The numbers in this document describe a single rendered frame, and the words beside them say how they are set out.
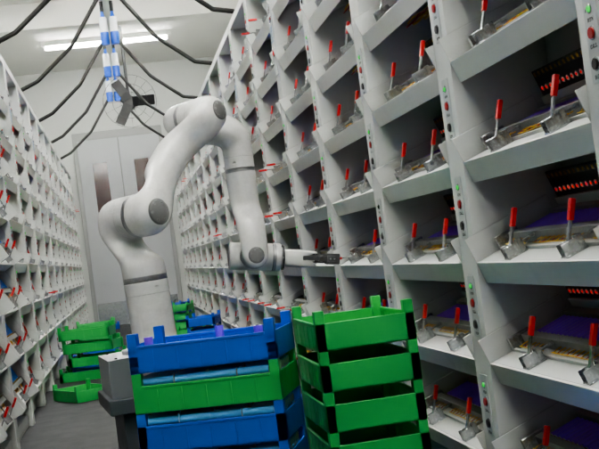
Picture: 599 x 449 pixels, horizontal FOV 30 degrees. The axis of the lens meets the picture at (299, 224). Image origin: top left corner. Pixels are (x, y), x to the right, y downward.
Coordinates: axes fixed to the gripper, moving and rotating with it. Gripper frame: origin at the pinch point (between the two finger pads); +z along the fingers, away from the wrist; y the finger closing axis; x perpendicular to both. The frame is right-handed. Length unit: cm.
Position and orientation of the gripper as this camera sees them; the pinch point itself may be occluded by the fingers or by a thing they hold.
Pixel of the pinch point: (332, 258)
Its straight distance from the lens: 340.0
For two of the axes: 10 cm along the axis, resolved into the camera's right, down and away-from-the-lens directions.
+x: 0.3, -10.0, 0.4
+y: 1.5, -0.4, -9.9
